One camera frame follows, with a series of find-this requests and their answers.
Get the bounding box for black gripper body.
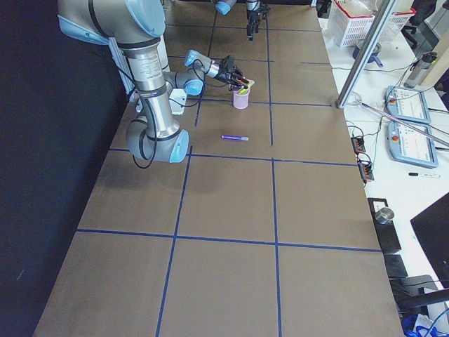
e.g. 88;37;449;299
217;55;243;86
246;2;270;26

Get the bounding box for purple highlighter pen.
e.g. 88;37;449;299
221;135;249;141

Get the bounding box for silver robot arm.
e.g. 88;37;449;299
213;1;270;94
58;1;249;163

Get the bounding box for pink mesh pen holder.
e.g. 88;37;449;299
232;91;250;110

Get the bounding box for black marker pen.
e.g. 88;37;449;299
408;172;441;178

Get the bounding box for white plastic basket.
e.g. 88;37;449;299
326;1;416;47

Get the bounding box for blue pot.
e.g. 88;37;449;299
351;39;385;68

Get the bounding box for upper orange circuit board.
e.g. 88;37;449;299
350;136;366;154

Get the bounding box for orange circuit board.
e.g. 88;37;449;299
357;159;374;183
350;136;366;154

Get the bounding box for lower orange circuit board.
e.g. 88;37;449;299
357;159;374;183

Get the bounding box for upper teach pendant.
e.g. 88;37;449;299
385;86;431;124

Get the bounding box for grey water bottle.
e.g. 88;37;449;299
404;51;438;88

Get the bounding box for metal cup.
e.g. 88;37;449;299
374;207;394;225

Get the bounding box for black box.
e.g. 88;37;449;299
368;197;401;255

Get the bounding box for black monitor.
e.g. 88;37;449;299
411;196;448;288

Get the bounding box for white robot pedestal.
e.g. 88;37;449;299
121;37;189;115

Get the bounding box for aluminium frame post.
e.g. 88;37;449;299
335;0;398;109

